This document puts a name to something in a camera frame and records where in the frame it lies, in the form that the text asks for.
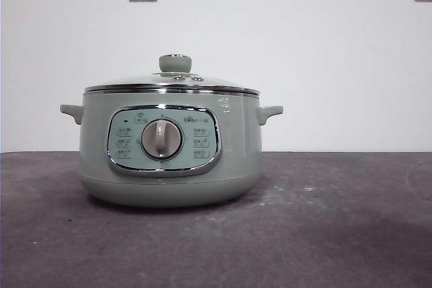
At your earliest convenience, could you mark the glass lid with green knob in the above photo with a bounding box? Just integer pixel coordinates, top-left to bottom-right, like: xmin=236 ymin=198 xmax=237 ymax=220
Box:
xmin=84 ymin=53 xmax=261 ymax=95

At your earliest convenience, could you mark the pale green electric pot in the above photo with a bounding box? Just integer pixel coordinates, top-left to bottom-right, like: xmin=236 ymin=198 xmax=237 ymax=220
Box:
xmin=59 ymin=90 xmax=284 ymax=208

